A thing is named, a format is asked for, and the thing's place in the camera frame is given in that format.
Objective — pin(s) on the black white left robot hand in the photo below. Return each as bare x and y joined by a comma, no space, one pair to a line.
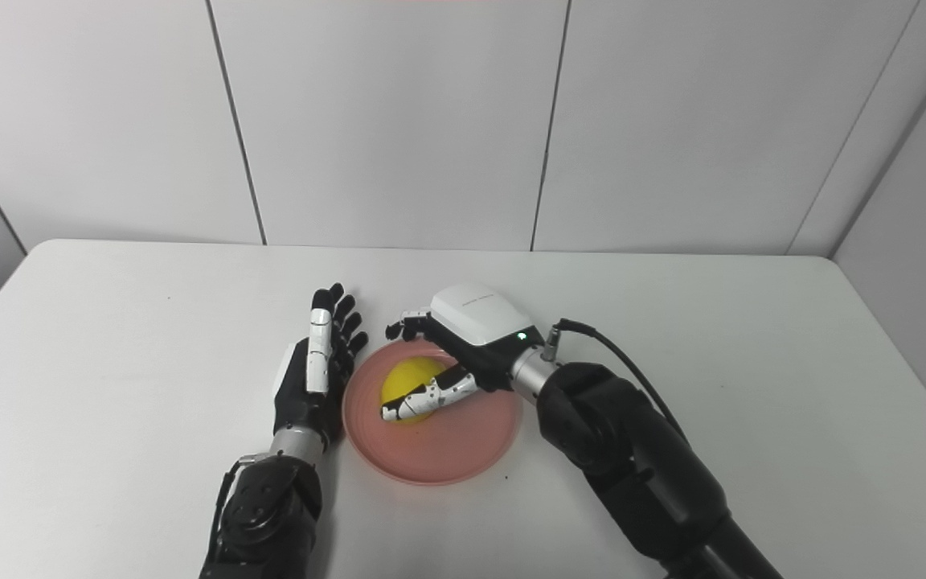
306,394

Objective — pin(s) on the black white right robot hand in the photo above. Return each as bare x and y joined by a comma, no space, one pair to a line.
483,326

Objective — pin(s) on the yellow lemon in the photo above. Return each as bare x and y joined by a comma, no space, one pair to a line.
408,378

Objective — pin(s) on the pink round plate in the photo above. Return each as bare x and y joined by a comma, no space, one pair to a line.
455,442

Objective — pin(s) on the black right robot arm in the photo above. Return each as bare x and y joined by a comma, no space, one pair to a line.
640,458

